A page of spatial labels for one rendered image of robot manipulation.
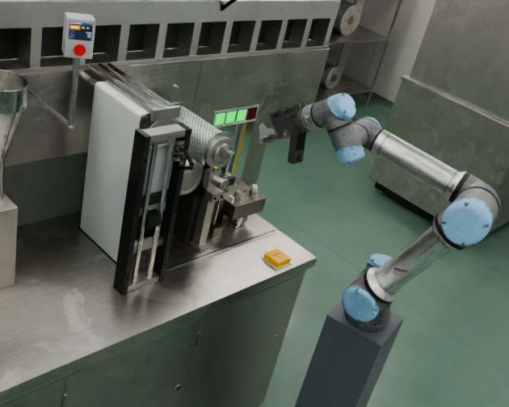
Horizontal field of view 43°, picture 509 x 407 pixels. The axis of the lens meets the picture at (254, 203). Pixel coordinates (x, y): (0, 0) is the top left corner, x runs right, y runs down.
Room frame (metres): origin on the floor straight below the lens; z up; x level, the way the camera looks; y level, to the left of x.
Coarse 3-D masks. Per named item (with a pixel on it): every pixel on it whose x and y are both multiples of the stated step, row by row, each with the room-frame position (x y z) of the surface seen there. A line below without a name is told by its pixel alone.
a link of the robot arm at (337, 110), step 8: (336, 96) 1.72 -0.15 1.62; (344, 96) 1.72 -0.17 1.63; (320, 104) 1.74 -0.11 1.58; (328, 104) 1.71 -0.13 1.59; (336, 104) 1.70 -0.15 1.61; (344, 104) 1.71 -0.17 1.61; (352, 104) 1.73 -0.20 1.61; (312, 112) 1.74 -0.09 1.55; (320, 112) 1.72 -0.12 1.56; (328, 112) 1.71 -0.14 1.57; (336, 112) 1.70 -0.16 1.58; (344, 112) 1.70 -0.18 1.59; (352, 112) 1.71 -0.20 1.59; (320, 120) 1.73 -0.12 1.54; (328, 120) 1.71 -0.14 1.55; (336, 120) 1.70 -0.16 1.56; (344, 120) 1.71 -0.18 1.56; (328, 128) 1.71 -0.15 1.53
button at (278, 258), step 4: (268, 252) 1.95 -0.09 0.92; (272, 252) 1.96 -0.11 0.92; (276, 252) 1.96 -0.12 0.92; (280, 252) 1.97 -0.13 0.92; (264, 256) 1.94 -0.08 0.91; (268, 256) 1.93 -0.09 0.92; (272, 256) 1.93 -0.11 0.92; (276, 256) 1.94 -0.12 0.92; (280, 256) 1.94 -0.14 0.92; (284, 256) 1.95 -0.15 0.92; (288, 256) 1.96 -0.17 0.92; (268, 260) 1.92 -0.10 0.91; (272, 260) 1.91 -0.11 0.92; (276, 260) 1.91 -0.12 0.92; (280, 260) 1.92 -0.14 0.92; (284, 260) 1.93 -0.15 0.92; (288, 260) 1.94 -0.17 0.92; (272, 264) 1.91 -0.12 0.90; (276, 264) 1.90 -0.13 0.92; (280, 264) 1.91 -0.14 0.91; (284, 264) 1.93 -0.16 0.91
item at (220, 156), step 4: (224, 144) 1.96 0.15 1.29; (216, 148) 1.94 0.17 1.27; (220, 148) 1.94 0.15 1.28; (224, 148) 1.95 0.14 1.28; (228, 148) 1.97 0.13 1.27; (216, 152) 1.93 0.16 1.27; (220, 152) 1.94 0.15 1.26; (224, 152) 1.96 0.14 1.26; (212, 156) 1.94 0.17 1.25; (216, 156) 1.93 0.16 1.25; (220, 156) 1.95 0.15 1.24; (224, 156) 1.96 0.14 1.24; (228, 156) 1.98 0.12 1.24; (212, 160) 1.94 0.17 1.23; (216, 160) 1.93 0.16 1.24; (220, 160) 1.95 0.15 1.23; (224, 160) 1.96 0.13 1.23; (220, 164) 1.95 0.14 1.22
